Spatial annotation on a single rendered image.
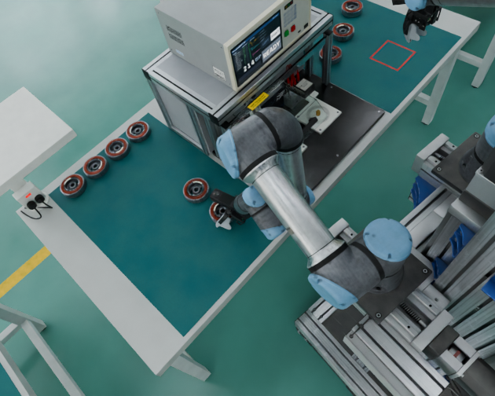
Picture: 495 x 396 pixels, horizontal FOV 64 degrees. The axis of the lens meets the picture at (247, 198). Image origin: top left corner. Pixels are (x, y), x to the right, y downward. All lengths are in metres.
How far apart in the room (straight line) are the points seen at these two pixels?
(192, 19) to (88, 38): 2.65
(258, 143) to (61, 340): 1.89
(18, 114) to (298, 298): 1.58
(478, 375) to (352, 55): 1.53
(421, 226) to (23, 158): 1.33
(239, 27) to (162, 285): 0.98
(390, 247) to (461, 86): 2.32
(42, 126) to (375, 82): 1.45
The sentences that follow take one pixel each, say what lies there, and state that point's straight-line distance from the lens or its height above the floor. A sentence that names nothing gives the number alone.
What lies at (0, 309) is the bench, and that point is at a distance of 2.36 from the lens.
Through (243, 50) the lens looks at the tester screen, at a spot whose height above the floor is 1.26.
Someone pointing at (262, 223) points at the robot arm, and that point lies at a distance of 1.34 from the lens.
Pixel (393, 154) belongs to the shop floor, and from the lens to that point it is 2.75.
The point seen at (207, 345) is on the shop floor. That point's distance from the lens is 2.28.
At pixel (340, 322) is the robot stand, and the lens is 2.04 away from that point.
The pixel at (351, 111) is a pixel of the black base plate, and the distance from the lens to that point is 1.90.
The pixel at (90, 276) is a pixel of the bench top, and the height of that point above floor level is 0.75.
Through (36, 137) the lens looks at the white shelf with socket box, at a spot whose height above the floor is 1.20.
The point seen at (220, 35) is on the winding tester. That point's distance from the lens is 1.45.
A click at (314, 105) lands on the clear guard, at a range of 1.54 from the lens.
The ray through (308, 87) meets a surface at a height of 0.92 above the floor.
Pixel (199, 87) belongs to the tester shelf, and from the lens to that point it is 1.59.
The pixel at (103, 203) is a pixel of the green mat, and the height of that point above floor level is 0.75.
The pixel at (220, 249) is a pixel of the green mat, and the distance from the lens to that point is 1.59.
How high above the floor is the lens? 2.19
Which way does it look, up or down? 59 degrees down
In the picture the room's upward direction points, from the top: 15 degrees counter-clockwise
